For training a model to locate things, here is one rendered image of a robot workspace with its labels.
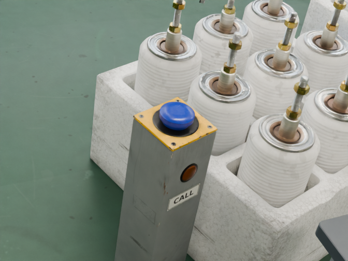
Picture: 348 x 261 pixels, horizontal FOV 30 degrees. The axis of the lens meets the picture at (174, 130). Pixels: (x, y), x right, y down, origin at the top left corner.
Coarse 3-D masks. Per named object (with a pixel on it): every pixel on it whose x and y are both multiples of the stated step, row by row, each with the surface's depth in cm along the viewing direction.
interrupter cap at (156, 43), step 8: (152, 40) 98; (160, 40) 99; (184, 40) 99; (192, 40) 100; (152, 48) 97; (160, 48) 97; (184, 48) 98; (192, 48) 98; (160, 56) 95; (168, 56) 95; (176, 56) 96; (184, 56) 96; (192, 56) 97
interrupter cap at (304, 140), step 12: (264, 120) 87; (276, 120) 87; (300, 120) 88; (264, 132) 85; (276, 132) 86; (300, 132) 86; (312, 132) 86; (276, 144) 83; (288, 144) 84; (300, 144) 84; (312, 144) 84
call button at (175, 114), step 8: (168, 104) 74; (176, 104) 74; (184, 104) 74; (160, 112) 73; (168, 112) 73; (176, 112) 73; (184, 112) 73; (192, 112) 73; (168, 120) 72; (176, 120) 72; (184, 120) 72; (192, 120) 73; (176, 128) 73; (184, 128) 73
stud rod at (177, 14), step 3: (177, 0) 93; (180, 0) 92; (180, 3) 93; (177, 12) 94; (180, 12) 94; (174, 15) 94; (177, 15) 94; (180, 15) 94; (174, 18) 95; (177, 18) 94; (174, 21) 95; (177, 21) 95; (174, 24) 95; (177, 24) 95
